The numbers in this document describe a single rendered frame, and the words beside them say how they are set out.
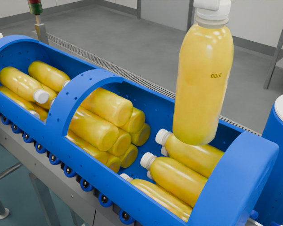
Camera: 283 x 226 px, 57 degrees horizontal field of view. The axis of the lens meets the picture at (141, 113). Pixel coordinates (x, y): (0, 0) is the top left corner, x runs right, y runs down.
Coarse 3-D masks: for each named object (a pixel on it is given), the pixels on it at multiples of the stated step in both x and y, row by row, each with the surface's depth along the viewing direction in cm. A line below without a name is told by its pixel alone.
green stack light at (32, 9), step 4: (28, 4) 132; (32, 4) 130; (36, 4) 131; (40, 4) 133; (32, 8) 131; (36, 8) 132; (40, 8) 133; (32, 12) 133; (36, 12) 133; (40, 12) 134
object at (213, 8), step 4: (196, 0) 30; (200, 0) 30; (204, 0) 29; (208, 0) 29; (212, 0) 29; (216, 0) 29; (220, 0) 29; (196, 4) 30; (200, 4) 30; (204, 4) 30; (208, 4) 29; (212, 4) 29; (216, 4) 29; (200, 8) 30; (204, 8) 30; (208, 8) 30; (212, 8) 29; (216, 8) 29
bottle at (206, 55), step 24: (216, 24) 31; (192, 48) 33; (216, 48) 32; (192, 72) 34; (216, 72) 33; (192, 96) 36; (216, 96) 36; (192, 120) 38; (216, 120) 39; (192, 144) 41
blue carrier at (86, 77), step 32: (0, 64) 89; (64, 64) 97; (0, 96) 76; (64, 96) 62; (128, 96) 81; (160, 96) 64; (32, 128) 69; (64, 128) 61; (160, 128) 77; (224, 128) 60; (64, 160) 64; (96, 160) 55; (224, 160) 43; (256, 160) 43; (128, 192) 50; (224, 192) 41; (256, 192) 49; (160, 224) 47; (192, 224) 42; (224, 224) 40
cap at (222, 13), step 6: (222, 0) 31; (228, 0) 31; (222, 6) 30; (228, 6) 30; (198, 12) 32; (204, 12) 31; (210, 12) 30; (216, 12) 30; (222, 12) 30; (228, 12) 31; (204, 18) 31; (210, 18) 31; (216, 18) 31; (222, 18) 31
